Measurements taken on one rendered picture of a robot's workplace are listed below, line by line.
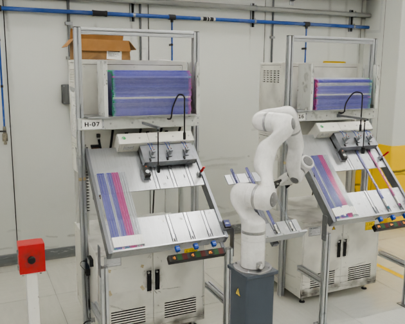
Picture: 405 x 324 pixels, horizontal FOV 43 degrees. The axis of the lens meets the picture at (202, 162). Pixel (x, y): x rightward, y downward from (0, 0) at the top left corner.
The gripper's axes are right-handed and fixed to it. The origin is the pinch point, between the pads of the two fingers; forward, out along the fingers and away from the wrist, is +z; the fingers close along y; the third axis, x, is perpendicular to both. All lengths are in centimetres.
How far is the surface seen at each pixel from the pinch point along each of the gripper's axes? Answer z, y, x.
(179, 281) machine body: 62, 53, 31
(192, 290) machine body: 66, 44, 37
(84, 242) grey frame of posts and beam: 65, 106, -5
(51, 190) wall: 177, 98, -94
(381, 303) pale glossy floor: 62, -96, 75
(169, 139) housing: 19, 53, -48
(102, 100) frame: 7, 94, -70
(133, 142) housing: 20, 77, -48
